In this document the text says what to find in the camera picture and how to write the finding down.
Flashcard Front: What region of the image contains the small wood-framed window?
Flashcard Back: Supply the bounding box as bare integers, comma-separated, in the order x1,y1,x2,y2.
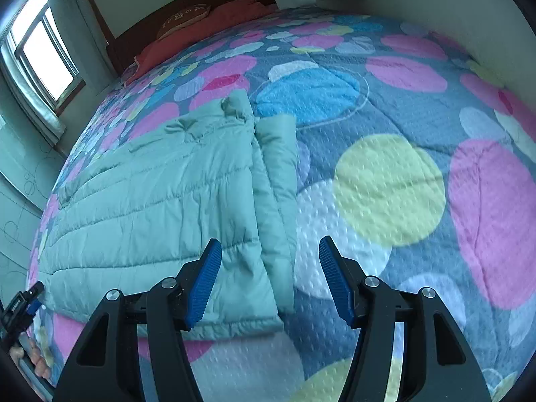
0,0,86,114

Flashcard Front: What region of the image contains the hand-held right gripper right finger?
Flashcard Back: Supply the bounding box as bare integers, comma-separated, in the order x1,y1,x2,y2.
318,236,492,402

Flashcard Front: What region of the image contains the pink pillow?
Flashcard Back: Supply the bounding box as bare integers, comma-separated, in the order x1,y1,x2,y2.
126,0,279,84

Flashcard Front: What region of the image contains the dark wooden headboard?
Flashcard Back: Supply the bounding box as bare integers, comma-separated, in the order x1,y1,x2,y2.
105,0,277,74

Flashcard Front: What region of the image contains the narrow white curtain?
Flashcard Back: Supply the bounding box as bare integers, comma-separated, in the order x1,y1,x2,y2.
46,0,116,80

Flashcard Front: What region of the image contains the glass-door wardrobe with circles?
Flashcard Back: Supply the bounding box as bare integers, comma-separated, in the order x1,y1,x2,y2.
0,113,70,302

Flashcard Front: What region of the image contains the brown cushion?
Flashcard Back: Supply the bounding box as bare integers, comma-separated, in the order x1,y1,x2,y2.
157,5,210,40

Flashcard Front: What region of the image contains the circle-patterned bedspread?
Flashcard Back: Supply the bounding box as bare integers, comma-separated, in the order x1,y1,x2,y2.
25,6,536,402

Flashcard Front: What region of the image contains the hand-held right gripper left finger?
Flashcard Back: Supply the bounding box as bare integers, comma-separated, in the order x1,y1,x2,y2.
52,238,223,402

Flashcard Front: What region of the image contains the person's left hand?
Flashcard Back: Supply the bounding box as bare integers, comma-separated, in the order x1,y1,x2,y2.
10,337,50,380

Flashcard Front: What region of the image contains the light green quilted jacket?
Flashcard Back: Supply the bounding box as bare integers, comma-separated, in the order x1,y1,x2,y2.
38,89,299,341

